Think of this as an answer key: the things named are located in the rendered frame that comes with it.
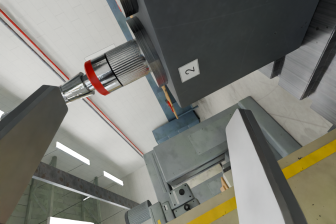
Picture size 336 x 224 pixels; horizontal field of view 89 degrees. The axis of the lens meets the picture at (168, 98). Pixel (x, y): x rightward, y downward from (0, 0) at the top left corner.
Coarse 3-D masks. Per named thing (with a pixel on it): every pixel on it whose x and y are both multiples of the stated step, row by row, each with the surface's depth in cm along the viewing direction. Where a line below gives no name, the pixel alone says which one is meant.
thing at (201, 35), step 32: (128, 0) 13; (160, 0) 12; (192, 0) 13; (224, 0) 14; (256, 0) 16; (288, 0) 17; (160, 32) 14; (192, 32) 15; (224, 32) 17; (256, 32) 18; (288, 32) 20; (160, 64) 18; (192, 64) 18; (224, 64) 20; (256, 64) 22; (192, 96) 22
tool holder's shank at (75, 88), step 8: (80, 72) 21; (72, 80) 20; (80, 80) 20; (88, 80) 20; (64, 88) 20; (72, 88) 20; (80, 88) 20; (88, 88) 21; (64, 96) 20; (72, 96) 20; (80, 96) 21; (8, 112) 20
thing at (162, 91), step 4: (132, 16) 339; (164, 88) 493; (160, 92) 567; (164, 92) 561; (160, 96) 580; (168, 96) 521; (168, 100) 566; (168, 104) 560; (172, 108) 572; (192, 108) 614; (184, 112) 612; (176, 116) 602
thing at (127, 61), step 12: (120, 48) 20; (132, 48) 20; (96, 60) 20; (108, 60) 19; (120, 60) 19; (132, 60) 19; (144, 60) 20; (96, 72) 19; (108, 72) 19; (120, 72) 20; (132, 72) 20; (144, 72) 21; (108, 84) 20; (120, 84) 21
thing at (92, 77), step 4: (88, 60) 20; (84, 64) 20; (88, 64) 19; (84, 68) 19; (88, 68) 19; (92, 68) 19; (88, 72) 19; (92, 72) 19; (88, 76) 19; (92, 76) 19; (96, 76) 19; (92, 80) 19; (96, 80) 19; (92, 84) 19; (96, 84) 19; (100, 84) 20; (96, 88) 20; (100, 88) 20; (104, 88) 20; (100, 92) 20; (104, 92) 21; (108, 92) 21
